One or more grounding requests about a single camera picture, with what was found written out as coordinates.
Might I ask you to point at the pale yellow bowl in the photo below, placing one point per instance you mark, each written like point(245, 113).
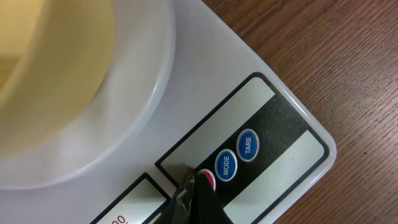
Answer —
point(54, 57)

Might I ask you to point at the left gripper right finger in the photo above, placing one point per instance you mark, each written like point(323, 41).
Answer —
point(209, 209)

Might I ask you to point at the white digital kitchen scale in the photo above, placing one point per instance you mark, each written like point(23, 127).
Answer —
point(184, 92)

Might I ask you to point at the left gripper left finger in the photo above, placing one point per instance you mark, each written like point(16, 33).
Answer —
point(182, 207)

